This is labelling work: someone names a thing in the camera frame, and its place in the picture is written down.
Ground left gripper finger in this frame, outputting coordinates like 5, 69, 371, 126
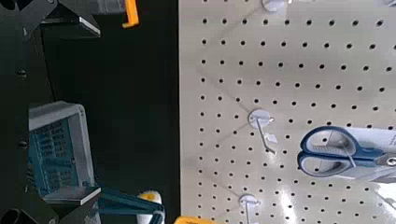
15, 0, 102, 38
18, 187, 102, 224

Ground grey crate teal bottom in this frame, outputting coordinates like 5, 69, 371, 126
27, 101, 96, 199

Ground metal pegboard hook round base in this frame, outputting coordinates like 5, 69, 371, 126
247, 107, 278, 156
261, 0, 292, 14
237, 193, 262, 224

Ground beige perforated pegboard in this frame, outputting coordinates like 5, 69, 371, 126
177, 0, 396, 224

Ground white paint roller yellow handle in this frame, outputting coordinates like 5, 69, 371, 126
92, 0, 140, 30
135, 189, 218, 224

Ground blue handled scissors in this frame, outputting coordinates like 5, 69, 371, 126
296, 125, 396, 184

